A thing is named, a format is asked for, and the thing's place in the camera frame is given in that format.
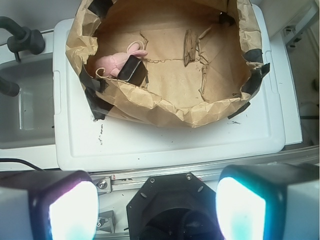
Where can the grey plastic tub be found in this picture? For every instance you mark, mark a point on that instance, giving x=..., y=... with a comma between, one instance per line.
x=27, y=119

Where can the weathered wood chip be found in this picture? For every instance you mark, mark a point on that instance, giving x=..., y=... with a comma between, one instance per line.
x=190, y=46

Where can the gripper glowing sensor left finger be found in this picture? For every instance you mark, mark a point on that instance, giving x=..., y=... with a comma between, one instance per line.
x=48, y=205

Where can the black octagonal mount plate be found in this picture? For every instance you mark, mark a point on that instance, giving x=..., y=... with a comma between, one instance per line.
x=173, y=207

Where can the black rectangular block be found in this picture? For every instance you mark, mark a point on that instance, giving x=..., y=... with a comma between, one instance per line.
x=133, y=72

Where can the aluminium frame upper right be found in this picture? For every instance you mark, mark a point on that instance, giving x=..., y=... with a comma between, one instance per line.
x=301, y=21

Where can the pink plush toy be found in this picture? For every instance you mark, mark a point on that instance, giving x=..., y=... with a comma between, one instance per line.
x=110, y=66

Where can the crumpled brown paper liner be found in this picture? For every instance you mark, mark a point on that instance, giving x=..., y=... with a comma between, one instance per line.
x=227, y=72

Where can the black tube end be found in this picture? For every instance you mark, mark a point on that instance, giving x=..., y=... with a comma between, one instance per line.
x=8, y=88

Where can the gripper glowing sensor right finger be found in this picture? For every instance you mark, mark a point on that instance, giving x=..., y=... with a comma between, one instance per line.
x=269, y=202

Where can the small dark object in corner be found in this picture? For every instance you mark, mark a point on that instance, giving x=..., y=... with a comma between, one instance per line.
x=226, y=20

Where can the white plastic bin lid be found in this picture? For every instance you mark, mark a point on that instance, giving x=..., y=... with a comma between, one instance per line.
x=84, y=143

